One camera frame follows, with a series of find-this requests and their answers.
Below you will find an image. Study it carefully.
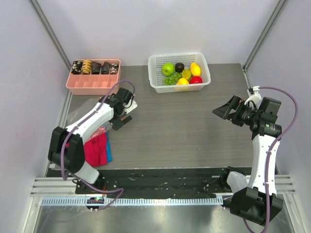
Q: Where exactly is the clear zip top bag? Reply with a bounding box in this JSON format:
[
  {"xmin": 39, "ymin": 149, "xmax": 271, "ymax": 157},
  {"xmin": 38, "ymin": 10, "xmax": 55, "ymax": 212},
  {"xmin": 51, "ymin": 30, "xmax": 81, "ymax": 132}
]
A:
[{"xmin": 66, "ymin": 102, "xmax": 114, "ymax": 144}]

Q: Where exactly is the red apple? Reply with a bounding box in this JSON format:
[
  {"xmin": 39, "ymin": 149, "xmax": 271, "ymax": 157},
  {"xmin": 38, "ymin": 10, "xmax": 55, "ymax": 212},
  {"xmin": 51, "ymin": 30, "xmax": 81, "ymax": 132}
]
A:
[{"xmin": 189, "ymin": 76, "xmax": 203, "ymax": 84}]

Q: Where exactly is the yellow lemon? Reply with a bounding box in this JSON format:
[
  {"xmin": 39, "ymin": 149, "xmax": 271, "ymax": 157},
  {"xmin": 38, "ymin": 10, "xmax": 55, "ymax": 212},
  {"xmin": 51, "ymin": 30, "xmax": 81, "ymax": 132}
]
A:
[{"xmin": 190, "ymin": 63, "xmax": 201, "ymax": 76}]

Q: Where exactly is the yellow pear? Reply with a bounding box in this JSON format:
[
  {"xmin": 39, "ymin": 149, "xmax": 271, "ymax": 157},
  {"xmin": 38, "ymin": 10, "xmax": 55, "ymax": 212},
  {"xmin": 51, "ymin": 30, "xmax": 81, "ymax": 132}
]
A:
[{"xmin": 176, "ymin": 78, "xmax": 189, "ymax": 85}]

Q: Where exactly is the yellow-green round fruit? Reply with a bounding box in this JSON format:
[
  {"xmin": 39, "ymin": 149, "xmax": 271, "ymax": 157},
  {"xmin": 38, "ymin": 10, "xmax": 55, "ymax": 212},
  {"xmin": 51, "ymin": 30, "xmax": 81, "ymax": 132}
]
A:
[{"xmin": 181, "ymin": 69, "xmax": 192, "ymax": 80}]

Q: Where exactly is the green grape bunch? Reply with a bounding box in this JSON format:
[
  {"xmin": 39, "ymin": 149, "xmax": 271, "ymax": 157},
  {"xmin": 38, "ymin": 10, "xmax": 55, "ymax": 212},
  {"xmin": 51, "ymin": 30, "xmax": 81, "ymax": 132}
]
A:
[{"xmin": 163, "ymin": 72, "xmax": 182, "ymax": 85}]

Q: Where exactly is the green apple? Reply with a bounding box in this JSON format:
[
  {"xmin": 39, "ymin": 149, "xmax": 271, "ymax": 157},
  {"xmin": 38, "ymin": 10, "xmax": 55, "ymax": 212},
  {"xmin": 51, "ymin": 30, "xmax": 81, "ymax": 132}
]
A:
[{"xmin": 161, "ymin": 63, "xmax": 175, "ymax": 76}]

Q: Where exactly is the dark brown plum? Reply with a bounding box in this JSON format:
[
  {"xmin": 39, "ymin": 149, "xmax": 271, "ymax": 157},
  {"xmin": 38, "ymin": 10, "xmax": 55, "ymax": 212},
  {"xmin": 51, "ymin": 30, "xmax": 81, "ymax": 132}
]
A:
[{"xmin": 175, "ymin": 63, "xmax": 185, "ymax": 73}]

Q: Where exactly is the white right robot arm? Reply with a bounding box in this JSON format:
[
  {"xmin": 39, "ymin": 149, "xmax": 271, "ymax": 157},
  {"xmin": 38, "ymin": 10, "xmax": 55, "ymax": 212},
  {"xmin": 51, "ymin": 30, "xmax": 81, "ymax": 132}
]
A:
[{"xmin": 212, "ymin": 96, "xmax": 283, "ymax": 226}]

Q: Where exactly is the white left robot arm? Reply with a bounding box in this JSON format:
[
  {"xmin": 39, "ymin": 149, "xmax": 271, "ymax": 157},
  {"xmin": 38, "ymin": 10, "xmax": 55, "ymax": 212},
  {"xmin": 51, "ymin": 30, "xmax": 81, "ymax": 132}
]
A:
[{"xmin": 48, "ymin": 88, "xmax": 137, "ymax": 194}]

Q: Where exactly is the pink divided tray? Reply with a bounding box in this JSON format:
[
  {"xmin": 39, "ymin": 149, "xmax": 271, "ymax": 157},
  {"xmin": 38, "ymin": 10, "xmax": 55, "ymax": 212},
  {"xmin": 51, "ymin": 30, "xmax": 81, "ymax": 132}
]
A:
[{"xmin": 66, "ymin": 59, "xmax": 121, "ymax": 95}]

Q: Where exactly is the dark chocolate cake piece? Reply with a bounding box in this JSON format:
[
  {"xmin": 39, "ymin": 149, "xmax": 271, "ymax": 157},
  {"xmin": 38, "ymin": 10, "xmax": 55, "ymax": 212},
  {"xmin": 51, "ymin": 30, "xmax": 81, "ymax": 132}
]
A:
[{"xmin": 101, "ymin": 62, "xmax": 111, "ymax": 75}]

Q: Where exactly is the red folded cloth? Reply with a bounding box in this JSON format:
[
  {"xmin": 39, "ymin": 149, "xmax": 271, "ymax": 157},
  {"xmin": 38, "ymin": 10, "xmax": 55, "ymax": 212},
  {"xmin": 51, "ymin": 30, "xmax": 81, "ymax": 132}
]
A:
[{"xmin": 84, "ymin": 133, "xmax": 108, "ymax": 167}]

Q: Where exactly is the dark brown cake piece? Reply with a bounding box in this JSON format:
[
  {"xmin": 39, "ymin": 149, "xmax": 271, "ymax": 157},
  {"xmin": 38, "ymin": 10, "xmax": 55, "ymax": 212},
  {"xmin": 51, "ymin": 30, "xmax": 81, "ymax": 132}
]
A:
[{"xmin": 91, "ymin": 61, "xmax": 102, "ymax": 75}]

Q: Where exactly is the blue folded cloth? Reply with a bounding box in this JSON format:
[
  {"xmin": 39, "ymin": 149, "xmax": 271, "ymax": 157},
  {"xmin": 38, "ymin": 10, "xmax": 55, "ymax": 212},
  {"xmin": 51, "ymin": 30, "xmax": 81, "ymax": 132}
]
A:
[{"xmin": 105, "ymin": 132, "xmax": 112, "ymax": 163}]

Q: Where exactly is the yellow spiral pastry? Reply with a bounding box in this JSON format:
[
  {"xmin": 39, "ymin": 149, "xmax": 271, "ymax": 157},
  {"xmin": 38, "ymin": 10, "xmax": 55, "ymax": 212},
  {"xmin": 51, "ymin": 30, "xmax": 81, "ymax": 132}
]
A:
[{"xmin": 81, "ymin": 59, "xmax": 92, "ymax": 75}]

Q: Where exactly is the dark sushi roll left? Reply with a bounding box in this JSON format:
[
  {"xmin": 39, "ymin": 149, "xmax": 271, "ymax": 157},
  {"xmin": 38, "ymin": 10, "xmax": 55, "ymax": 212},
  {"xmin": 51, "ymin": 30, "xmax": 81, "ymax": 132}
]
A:
[{"xmin": 71, "ymin": 60, "xmax": 83, "ymax": 75}]

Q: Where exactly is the white perforated basket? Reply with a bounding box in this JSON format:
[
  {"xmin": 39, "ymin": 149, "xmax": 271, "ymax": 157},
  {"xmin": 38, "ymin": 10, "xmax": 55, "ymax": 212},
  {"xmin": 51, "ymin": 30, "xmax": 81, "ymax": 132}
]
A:
[{"xmin": 148, "ymin": 52, "xmax": 211, "ymax": 93}]

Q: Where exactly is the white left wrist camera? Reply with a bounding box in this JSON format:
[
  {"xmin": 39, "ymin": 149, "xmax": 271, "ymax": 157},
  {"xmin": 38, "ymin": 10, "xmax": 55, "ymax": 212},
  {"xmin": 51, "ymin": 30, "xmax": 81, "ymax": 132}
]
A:
[{"xmin": 124, "ymin": 100, "xmax": 138, "ymax": 115}]

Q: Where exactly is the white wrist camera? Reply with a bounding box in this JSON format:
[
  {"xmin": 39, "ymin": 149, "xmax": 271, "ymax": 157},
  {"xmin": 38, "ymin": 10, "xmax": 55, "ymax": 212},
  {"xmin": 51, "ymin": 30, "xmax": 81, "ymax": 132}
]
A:
[
  {"xmin": 244, "ymin": 86, "xmax": 262, "ymax": 107},
  {"xmin": 124, "ymin": 100, "xmax": 138, "ymax": 115}
]

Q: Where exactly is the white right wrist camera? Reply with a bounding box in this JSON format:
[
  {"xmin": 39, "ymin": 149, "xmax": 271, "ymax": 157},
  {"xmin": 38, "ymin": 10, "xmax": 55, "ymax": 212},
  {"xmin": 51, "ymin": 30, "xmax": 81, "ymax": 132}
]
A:
[{"xmin": 244, "ymin": 86, "xmax": 262, "ymax": 107}]

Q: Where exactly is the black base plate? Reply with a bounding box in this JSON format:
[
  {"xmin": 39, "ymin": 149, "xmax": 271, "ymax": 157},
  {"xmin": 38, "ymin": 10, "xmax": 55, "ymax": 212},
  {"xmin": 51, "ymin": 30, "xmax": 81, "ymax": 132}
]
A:
[{"xmin": 75, "ymin": 167, "xmax": 253, "ymax": 199}]

